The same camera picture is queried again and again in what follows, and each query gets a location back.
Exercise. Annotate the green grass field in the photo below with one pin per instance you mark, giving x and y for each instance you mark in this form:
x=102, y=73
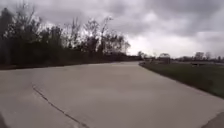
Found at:
x=195, y=76

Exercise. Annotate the distant trees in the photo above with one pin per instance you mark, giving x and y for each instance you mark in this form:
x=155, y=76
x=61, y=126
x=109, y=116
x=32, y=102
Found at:
x=199, y=55

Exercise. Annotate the distant building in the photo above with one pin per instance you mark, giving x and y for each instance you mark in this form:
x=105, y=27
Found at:
x=164, y=58

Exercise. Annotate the row of dark trees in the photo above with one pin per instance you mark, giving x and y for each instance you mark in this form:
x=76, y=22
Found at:
x=33, y=46

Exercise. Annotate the pale concrete path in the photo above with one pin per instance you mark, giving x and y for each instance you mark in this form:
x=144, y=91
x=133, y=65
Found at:
x=110, y=96

